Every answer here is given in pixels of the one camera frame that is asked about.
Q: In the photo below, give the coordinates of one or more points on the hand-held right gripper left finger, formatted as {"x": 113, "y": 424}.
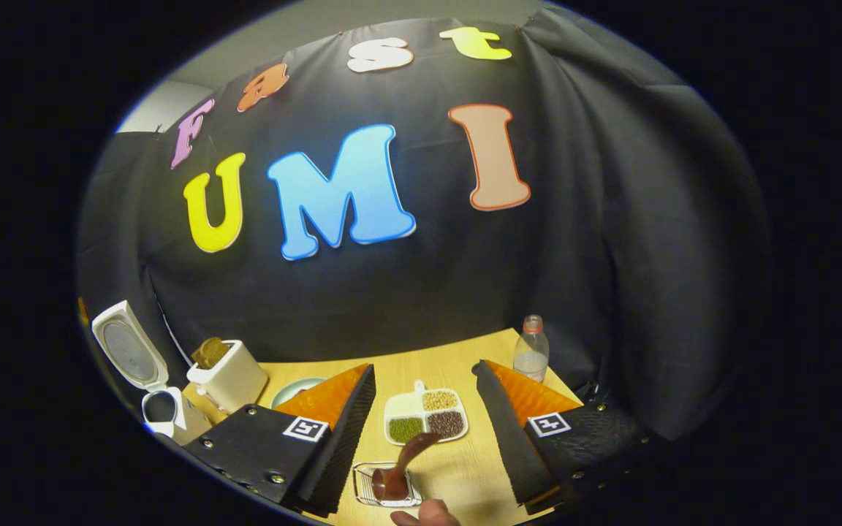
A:
{"x": 340, "y": 446}

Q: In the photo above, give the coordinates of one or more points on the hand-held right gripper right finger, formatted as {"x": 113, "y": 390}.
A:
{"x": 505, "y": 438}

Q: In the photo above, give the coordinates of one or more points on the metal chopstick holder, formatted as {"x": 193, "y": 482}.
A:
{"x": 362, "y": 486}

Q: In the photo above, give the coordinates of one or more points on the brown wooden spoon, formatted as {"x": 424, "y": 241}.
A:
{"x": 392, "y": 482}

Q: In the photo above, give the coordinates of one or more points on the white rice cooker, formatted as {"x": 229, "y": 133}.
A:
{"x": 129, "y": 343}

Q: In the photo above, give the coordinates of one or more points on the red beans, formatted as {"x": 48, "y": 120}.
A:
{"x": 446, "y": 424}

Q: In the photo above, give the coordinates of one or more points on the green mung beans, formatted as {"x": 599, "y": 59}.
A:
{"x": 406, "y": 430}

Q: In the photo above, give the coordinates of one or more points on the pale green plate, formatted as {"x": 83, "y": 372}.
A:
{"x": 297, "y": 387}

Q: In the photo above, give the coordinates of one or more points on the yellow soybeans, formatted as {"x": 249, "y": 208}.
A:
{"x": 441, "y": 400}

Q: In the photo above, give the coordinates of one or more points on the white divided grain dish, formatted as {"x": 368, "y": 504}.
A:
{"x": 425, "y": 413}

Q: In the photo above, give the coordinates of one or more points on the clear plastic bottle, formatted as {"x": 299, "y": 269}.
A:
{"x": 531, "y": 358}

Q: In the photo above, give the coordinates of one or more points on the white toaster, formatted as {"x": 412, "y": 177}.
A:
{"x": 234, "y": 383}

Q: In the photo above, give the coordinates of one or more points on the brown bread slice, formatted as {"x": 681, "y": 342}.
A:
{"x": 210, "y": 353}

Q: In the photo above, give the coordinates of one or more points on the black backdrop cloth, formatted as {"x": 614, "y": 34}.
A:
{"x": 574, "y": 241}

